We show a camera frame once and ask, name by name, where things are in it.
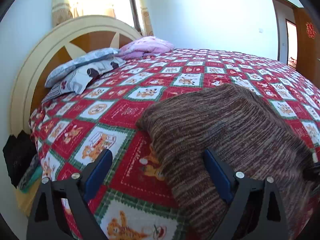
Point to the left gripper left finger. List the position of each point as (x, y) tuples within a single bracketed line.
[(47, 219)]

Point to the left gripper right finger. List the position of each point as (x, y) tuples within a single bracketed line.
[(254, 207)]

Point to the brown knitted sweater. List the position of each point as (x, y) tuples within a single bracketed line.
[(244, 131)]

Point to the wooden nightstand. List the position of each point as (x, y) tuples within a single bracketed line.
[(25, 200)]

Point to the black cloth beside bed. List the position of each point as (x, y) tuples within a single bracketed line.
[(21, 159)]

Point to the red patchwork bedspread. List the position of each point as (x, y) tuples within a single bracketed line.
[(134, 202)]

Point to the brown wooden door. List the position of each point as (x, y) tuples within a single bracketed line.
[(308, 49)]

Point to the white patterned pillow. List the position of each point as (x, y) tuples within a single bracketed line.
[(77, 80)]

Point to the blue grey pillow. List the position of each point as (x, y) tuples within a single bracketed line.
[(64, 69)]

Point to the red double happiness sticker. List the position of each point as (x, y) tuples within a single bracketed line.
[(311, 33)]

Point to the cream wooden headboard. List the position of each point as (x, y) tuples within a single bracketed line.
[(67, 41)]

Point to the pink pillow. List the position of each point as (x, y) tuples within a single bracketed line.
[(146, 46)]

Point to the yellow right curtain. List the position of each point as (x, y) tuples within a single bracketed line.
[(147, 27)]

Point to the yellow curtain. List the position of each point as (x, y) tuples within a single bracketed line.
[(63, 10), (147, 27)]

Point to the yellow left curtain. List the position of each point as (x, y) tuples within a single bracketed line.
[(63, 10)]

